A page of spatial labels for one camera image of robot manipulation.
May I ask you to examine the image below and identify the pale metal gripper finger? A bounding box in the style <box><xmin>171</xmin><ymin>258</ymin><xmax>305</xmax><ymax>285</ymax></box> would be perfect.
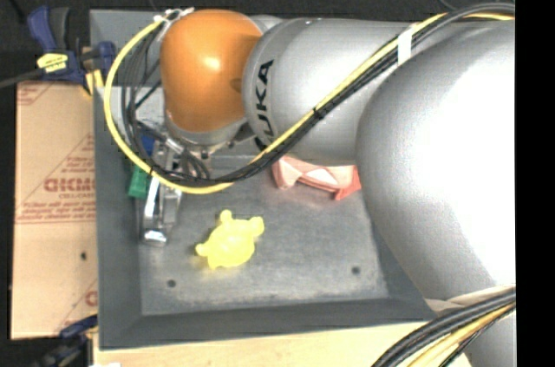
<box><xmin>140</xmin><ymin>181</ymin><xmax>169</xmax><ymax>247</ymax></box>
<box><xmin>162</xmin><ymin>186</ymin><xmax>183</xmax><ymax>227</ymax></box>

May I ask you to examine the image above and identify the yellow toy animal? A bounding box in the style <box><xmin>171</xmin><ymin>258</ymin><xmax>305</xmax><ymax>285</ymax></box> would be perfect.
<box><xmin>194</xmin><ymin>208</ymin><xmax>266</xmax><ymax>271</ymax></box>

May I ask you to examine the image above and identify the brown cardboard board red print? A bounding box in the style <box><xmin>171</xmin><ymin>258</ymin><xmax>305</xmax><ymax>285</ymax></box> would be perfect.
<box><xmin>9</xmin><ymin>80</ymin><xmax>101</xmax><ymax>340</ymax></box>

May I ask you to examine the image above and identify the grey metal bin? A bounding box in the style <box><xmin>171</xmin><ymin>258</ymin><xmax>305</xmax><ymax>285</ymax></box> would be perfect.
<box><xmin>88</xmin><ymin>8</ymin><xmax>440</xmax><ymax>349</ymax></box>

